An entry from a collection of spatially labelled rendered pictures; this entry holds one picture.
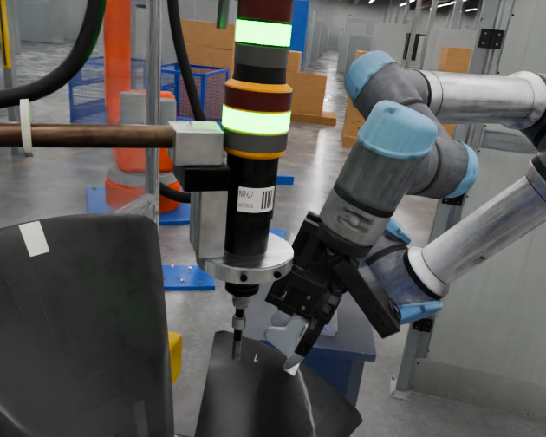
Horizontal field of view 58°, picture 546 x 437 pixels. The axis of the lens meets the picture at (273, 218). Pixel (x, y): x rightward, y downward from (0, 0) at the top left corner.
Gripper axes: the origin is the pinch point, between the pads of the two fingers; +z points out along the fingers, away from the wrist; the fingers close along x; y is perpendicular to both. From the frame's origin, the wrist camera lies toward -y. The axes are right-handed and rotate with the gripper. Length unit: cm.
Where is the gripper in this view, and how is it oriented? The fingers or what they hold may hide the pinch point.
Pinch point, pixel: (295, 361)
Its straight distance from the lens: 68.8
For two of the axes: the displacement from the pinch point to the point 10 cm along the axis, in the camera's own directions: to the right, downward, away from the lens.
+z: -3.8, 8.4, 3.9
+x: -2.4, 3.2, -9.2
